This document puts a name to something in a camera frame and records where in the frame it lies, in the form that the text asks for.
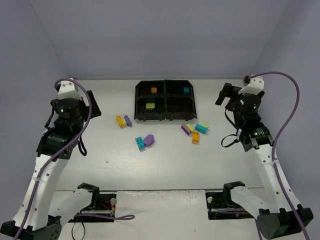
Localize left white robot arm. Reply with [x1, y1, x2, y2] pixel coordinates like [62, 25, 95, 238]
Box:
[0, 90, 102, 240]

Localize teal and lime lego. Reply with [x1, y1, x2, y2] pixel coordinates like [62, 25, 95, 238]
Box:
[195, 123, 209, 135]

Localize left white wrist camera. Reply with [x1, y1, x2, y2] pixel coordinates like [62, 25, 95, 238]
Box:
[54, 78, 81, 100]

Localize black four-compartment tray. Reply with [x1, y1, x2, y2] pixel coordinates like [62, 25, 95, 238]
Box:
[134, 79, 197, 122]

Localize orange translucent lego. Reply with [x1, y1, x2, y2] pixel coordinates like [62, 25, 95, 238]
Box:
[192, 131, 200, 144]

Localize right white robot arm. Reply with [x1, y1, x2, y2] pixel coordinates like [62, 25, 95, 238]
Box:
[215, 83, 314, 240]

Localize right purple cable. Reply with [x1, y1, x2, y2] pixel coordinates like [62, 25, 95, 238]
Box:
[217, 71, 311, 240]

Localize teal lego in tray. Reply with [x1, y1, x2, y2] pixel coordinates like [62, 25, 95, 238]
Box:
[183, 87, 190, 94]

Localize purple studded lego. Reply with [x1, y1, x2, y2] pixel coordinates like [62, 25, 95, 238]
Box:
[124, 115, 132, 127]

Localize purple rounded lego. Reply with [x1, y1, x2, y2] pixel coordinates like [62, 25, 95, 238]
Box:
[143, 134, 155, 147]

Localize orange long lego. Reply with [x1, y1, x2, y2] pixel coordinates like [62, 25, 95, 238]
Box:
[116, 115, 125, 129]

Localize teal two-stud lego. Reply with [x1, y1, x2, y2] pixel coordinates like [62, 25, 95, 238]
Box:
[135, 136, 145, 151]

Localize purple and lime lego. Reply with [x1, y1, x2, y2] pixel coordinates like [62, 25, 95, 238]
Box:
[181, 124, 194, 136]

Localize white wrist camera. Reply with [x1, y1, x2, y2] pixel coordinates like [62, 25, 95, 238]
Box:
[238, 75, 265, 95]
[54, 78, 81, 100]

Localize lime small lego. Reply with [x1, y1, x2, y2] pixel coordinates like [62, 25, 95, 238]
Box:
[121, 118, 127, 126]

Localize lime lego in tray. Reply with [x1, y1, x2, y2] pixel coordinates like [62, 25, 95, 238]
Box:
[145, 103, 155, 111]

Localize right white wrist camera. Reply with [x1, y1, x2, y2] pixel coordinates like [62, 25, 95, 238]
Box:
[238, 75, 265, 95]

